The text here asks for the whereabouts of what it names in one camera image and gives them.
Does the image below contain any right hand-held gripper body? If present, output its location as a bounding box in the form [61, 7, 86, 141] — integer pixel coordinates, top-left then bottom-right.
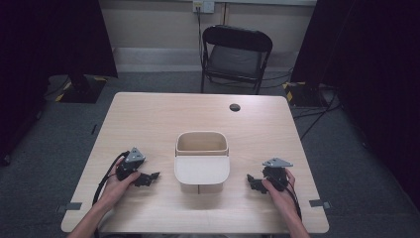
[262, 157, 294, 192]

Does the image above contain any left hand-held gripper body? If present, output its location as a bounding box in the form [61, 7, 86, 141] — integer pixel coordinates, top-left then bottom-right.
[115, 147, 147, 181]

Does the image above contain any white storage bin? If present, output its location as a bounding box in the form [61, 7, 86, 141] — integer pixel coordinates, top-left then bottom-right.
[173, 130, 232, 195]

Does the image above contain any person's right hand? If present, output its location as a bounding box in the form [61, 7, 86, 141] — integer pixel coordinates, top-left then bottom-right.
[261, 168, 300, 216]

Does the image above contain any person's left hand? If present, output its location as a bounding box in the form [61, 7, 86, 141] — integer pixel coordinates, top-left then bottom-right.
[98, 162, 142, 210]

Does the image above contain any grey tape strip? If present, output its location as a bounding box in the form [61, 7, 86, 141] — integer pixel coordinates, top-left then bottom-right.
[54, 201, 83, 213]
[308, 198, 332, 210]

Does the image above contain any black stand base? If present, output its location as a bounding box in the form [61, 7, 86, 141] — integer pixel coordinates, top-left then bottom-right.
[282, 80, 329, 108]
[54, 74, 109, 104]

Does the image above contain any black folding chair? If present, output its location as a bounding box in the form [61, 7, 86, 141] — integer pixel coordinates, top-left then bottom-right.
[200, 25, 274, 96]

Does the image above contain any dark curtain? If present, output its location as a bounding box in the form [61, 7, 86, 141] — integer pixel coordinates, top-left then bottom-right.
[0, 0, 119, 167]
[289, 0, 420, 212]

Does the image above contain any left hand-held gripper black cable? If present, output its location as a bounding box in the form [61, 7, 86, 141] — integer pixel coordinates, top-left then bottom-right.
[91, 150, 131, 206]

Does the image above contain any hand-held gripper black cable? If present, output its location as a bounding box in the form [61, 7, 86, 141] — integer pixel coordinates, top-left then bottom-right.
[279, 182, 303, 222]
[91, 150, 131, 206]

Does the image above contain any right hand-held gripper black cable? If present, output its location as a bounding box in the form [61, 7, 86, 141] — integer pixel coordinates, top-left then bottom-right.
[279, 182, 303, 222]

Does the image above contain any black floor cable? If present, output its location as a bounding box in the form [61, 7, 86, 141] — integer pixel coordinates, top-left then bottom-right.
[292, 90, 343, 141]

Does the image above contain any black wall socket cable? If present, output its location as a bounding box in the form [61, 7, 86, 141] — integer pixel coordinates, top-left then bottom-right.
[196, 5, 205, 65]

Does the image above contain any white wall socket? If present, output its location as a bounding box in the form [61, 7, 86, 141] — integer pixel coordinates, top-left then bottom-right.
[192, 0, 216, 15]

